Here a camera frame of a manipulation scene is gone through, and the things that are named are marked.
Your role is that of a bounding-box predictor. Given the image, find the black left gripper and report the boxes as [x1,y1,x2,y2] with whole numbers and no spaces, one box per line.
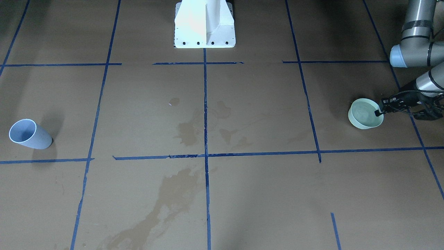
[374,81,443,120]

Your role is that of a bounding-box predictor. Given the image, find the green bowl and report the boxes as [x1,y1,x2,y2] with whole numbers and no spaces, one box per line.
[348,98,384,130]

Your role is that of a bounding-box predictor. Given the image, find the blue plastic cup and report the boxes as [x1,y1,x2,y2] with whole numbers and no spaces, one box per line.
[9,119,53,149]

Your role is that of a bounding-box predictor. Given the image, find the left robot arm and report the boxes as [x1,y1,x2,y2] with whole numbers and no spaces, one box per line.
[374,0,444,120]

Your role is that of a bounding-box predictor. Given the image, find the white pedestal column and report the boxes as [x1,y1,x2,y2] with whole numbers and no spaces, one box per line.
[173,0,236,49]

